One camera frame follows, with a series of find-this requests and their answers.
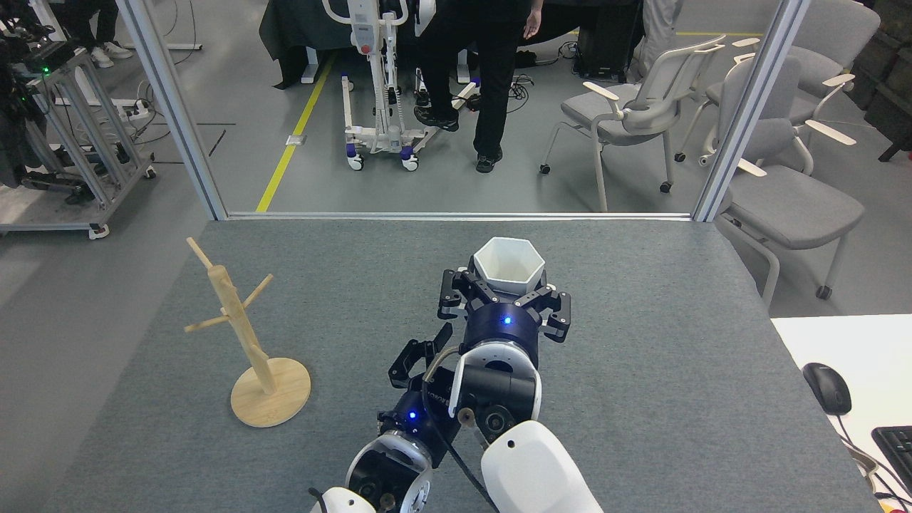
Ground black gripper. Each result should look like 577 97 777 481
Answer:
437 269 572 357
376 322 460 448

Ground white hexagonal cup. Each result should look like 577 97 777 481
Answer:
472 237 547 297

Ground wooden cup rack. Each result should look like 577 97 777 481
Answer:
185 237 312 428

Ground grey chair with armrests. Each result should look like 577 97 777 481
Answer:
715 53 866 309
673 0 882 166
539 34 727 213

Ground person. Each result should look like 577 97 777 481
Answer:
413 0 544 174
53 0 135 69

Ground white stand on wheels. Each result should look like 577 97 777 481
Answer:
322 0 482 172

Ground black box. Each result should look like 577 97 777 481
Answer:
576 0 646 79

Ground black computer mouse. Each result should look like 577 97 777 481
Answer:
802 363 853 417

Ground dark table cloth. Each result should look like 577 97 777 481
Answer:
258 0 357 90

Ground white desk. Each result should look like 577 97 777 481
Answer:
771 314 912 513

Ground black keyboard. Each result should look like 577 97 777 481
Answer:
871 425 912 496

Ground black stacked crates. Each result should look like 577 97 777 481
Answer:
848 0 912 163

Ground silver table edge rail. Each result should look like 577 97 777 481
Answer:
225 211 695 222

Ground silver post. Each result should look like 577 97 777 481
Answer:
693 0 813 223
114 0 229 222

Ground black mouse cable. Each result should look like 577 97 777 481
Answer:
834 413 912 499

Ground aluminium frame cart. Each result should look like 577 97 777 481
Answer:
0 39 157 240

